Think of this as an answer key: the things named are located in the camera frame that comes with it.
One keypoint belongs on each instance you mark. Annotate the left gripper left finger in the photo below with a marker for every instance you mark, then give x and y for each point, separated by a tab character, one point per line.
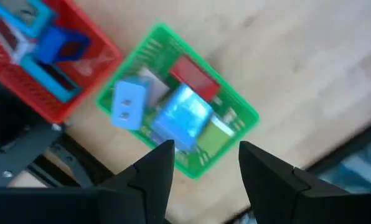
151	186

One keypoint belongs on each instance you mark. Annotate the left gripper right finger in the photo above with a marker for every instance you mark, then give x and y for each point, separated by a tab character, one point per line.
272	186

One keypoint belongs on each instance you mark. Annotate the green white power adapter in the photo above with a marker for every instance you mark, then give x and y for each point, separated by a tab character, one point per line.
216	138

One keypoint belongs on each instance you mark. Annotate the lavender power adapter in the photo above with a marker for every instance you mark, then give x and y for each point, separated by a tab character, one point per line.
129	102
182	115

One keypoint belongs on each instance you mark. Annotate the teal pencil sharpener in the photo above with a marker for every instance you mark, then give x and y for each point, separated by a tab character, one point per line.
45	18
36	70

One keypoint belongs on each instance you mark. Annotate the blue pencil sharpener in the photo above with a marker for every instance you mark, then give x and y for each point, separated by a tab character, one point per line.
48	43

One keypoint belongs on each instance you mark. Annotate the white pencil sharpener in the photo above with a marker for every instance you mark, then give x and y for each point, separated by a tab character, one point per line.
20	49

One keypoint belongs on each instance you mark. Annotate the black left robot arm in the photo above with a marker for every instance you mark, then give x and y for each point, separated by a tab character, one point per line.
8	118

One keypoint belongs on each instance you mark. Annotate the green plastic basket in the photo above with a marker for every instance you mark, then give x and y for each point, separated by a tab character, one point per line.
235	105

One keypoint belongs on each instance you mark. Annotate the red power adapter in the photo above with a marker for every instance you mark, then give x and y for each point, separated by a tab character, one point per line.
195	77

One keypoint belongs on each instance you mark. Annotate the red plastic basket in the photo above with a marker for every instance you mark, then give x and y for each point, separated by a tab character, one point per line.
101	53

